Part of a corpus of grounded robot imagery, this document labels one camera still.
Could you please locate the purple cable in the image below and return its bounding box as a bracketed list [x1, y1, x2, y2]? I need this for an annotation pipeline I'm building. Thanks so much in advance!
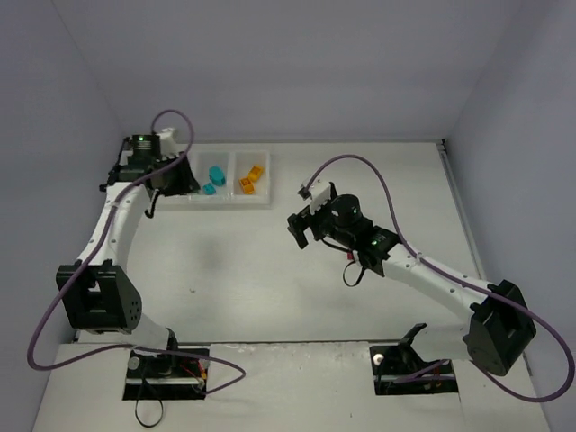
[305, 154, 569, 401]
[27, 109, 247, 395]

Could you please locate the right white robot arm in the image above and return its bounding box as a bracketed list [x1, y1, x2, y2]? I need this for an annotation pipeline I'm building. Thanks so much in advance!
[287, 194, 536, 376]

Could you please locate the yellow black striped lego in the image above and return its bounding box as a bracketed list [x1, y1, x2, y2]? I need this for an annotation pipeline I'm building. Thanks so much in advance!
[238, 176, 256, 195]

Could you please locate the yellow round lego brick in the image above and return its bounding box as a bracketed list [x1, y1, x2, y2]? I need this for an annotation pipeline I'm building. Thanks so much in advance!
[247, 165, 265, 183]

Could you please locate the black cable loop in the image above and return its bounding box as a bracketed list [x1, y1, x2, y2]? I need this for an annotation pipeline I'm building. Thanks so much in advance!
[134, 377, 165, 428]

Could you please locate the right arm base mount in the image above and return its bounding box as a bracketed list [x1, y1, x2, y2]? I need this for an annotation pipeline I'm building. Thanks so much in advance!
[369, 345, 459, 396]

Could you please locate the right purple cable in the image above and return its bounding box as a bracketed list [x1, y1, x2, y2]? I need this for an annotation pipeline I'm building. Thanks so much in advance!
[305, 154, 569, 401]

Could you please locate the clear plastic sorting tray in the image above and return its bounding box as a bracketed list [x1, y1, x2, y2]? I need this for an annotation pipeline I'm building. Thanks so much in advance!
[157, 149, 271, 211]

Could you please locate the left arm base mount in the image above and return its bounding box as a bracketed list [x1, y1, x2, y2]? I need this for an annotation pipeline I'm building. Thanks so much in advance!
[122, 347, 210, 401]

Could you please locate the cyan lego brick stack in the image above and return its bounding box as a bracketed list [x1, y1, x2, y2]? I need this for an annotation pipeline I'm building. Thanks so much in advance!
[202, 183, 217, 196]

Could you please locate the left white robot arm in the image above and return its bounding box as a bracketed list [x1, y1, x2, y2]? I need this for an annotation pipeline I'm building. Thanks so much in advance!
[56, 128, 200, 350]

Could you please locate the cyan round lego brick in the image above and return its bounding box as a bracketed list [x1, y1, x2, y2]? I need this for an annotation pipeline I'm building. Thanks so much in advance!
[208, 166, 226, 187]

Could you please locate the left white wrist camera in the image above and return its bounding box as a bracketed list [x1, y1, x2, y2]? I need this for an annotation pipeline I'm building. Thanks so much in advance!
[157, 127, 178, 158]

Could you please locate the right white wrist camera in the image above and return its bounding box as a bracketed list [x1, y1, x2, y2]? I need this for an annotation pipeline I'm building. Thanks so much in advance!
[298, 179, 338, 215]

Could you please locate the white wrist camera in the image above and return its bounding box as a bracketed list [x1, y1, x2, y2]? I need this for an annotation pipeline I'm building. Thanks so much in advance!
[157, 127, 178, 158]
[298, 179, 338, 215]

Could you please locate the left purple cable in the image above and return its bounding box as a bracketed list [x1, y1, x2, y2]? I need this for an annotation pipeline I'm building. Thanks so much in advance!
[27, 109, 247, 395]

